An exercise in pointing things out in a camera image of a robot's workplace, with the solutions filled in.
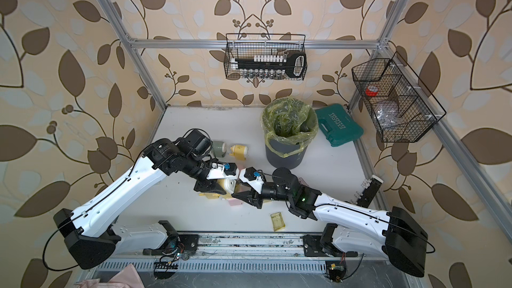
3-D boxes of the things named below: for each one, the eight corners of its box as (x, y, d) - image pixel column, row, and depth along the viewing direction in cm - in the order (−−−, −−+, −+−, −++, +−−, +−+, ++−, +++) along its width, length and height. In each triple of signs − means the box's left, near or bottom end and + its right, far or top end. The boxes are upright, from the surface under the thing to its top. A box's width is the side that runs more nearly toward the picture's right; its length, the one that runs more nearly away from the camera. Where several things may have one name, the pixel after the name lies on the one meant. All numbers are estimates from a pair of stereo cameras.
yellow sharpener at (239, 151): (231, 161, 99) (229, 153, 93) (232, 153, 102) (230, 145, 96) (247, 161, 99) (246, 153, 93) (248, 153, 102) (247, 144, 96)
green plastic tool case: (332, 147, 103) (335, 142, 99) (310, 114, 118) (311, 109, 114) (364, 137, 107) (368, 132, 103) (339, 107, 122) (341, 101, 119)
